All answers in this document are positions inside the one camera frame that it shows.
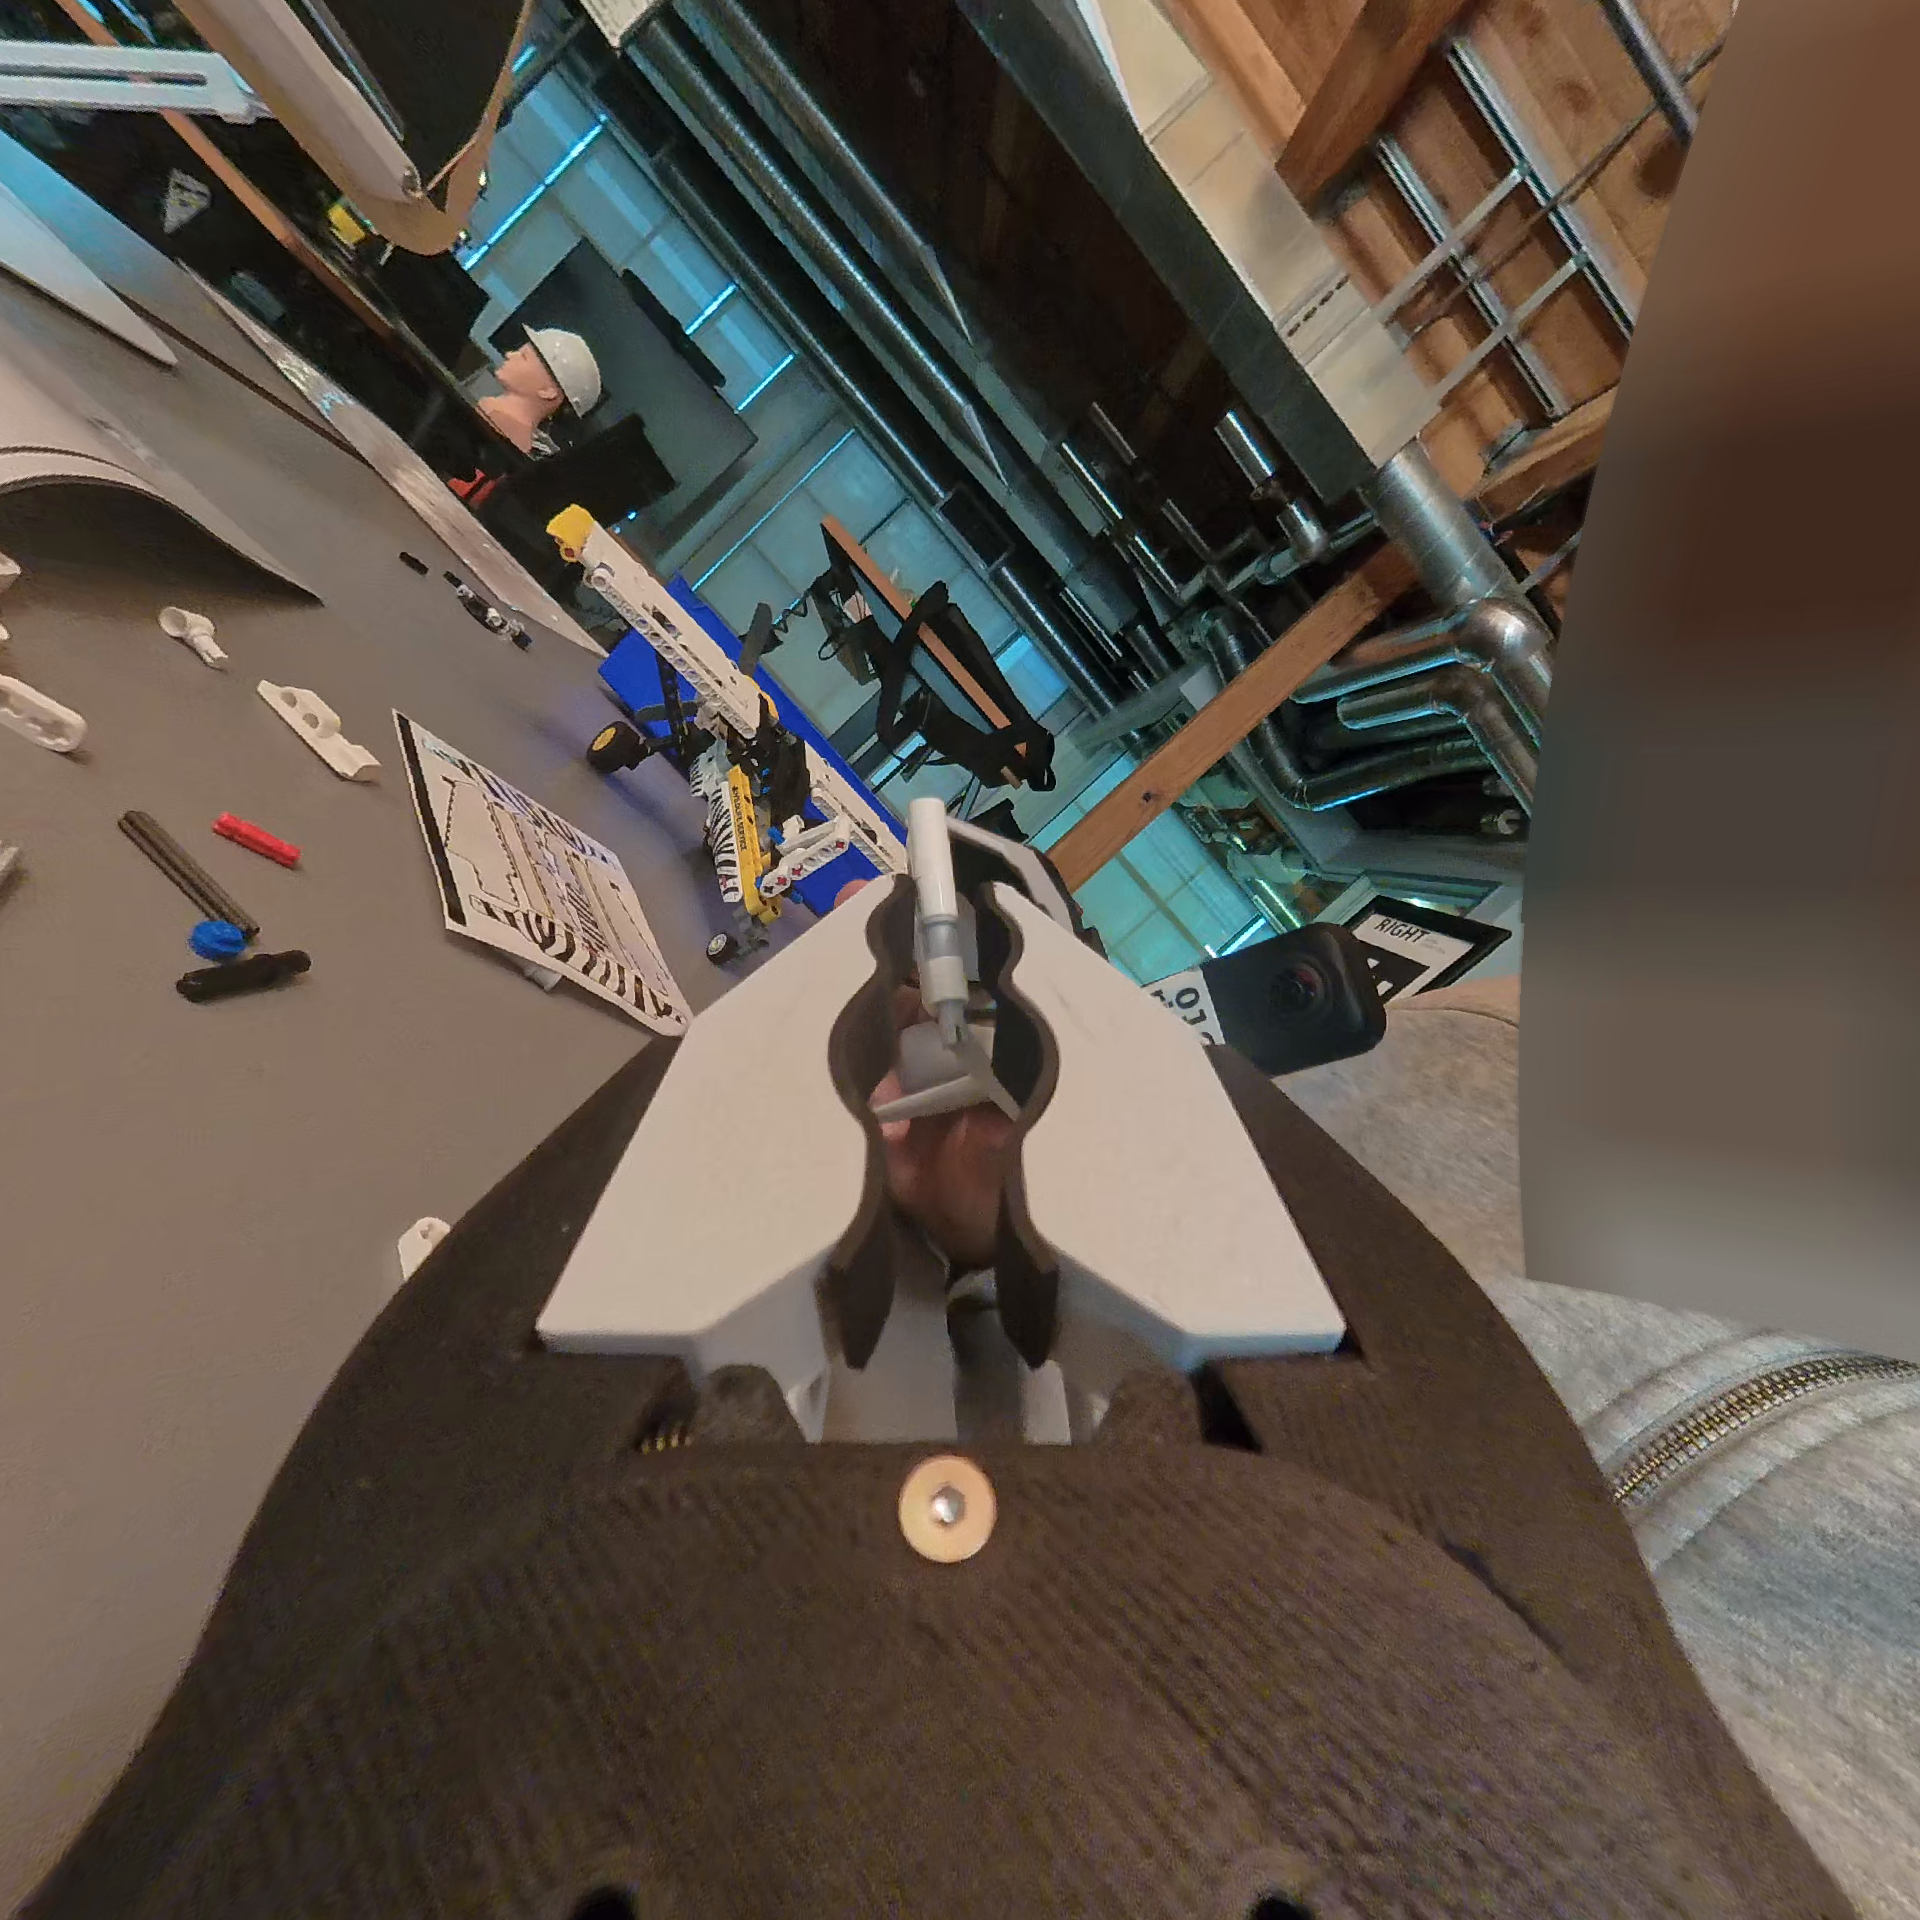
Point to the mannequin head white hard hat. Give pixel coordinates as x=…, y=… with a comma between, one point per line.
x=547, y=384

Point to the black white sticker sheet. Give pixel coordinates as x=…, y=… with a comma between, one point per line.
x=540, y=877

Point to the white lego pin piece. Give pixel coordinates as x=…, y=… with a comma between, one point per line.
x=425, y=1243

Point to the person's right forearm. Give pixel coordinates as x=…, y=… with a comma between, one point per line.
x=1424, y=1140

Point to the black wheel yellow hub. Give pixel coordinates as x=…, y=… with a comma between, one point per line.
x=614, y=745

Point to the red lego axle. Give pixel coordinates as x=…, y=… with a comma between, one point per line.
x=254, y=840

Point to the white lego beam with holes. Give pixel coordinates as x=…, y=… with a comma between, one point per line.
x=38, y=716

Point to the flat white board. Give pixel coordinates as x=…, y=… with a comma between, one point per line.
x=67, y=270

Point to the wooden desk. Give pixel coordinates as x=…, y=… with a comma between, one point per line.
x=897, y=599

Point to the small white lego connector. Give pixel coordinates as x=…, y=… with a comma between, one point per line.
x=194, y=634

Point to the white lego panel piece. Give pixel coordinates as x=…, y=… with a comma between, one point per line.
x=317, y=730

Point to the black monitor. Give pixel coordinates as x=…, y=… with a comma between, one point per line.
x=436, y=78

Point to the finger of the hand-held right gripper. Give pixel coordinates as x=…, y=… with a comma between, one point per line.
x=1013, y=858

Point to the yellow white lego crane model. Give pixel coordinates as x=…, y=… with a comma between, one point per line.
x=718, y=720

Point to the person's right hand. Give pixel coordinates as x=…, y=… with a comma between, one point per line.
x=945, y=1186

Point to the grey zip hoodie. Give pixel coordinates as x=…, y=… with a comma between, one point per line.
x=1770, y=1574

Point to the open white instruction booklet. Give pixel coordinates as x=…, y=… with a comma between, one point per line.
x=105, y=451

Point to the long black lego axle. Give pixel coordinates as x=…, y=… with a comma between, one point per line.
x=183, y=872

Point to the black office chair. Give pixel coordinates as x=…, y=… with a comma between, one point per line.
x=951, y=692

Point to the white lego axle connector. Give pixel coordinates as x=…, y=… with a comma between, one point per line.
x=936, y=931

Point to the silver ventilation duct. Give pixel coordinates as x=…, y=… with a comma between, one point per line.
x=1463, y=599

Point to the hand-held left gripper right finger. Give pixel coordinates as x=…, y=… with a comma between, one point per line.
x=1168, y=1186

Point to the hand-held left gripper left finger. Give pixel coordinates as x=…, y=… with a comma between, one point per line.
x=706, y=1172

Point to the white lego assembly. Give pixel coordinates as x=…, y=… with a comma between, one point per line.
x=8, y=581

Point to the small grey lego wheel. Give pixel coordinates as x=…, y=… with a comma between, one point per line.
x=735, y=946

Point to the black lego pin connector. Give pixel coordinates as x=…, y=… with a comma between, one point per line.
x=240, y=975

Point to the wooden beam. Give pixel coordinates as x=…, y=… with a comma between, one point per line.
x=1246, y=708

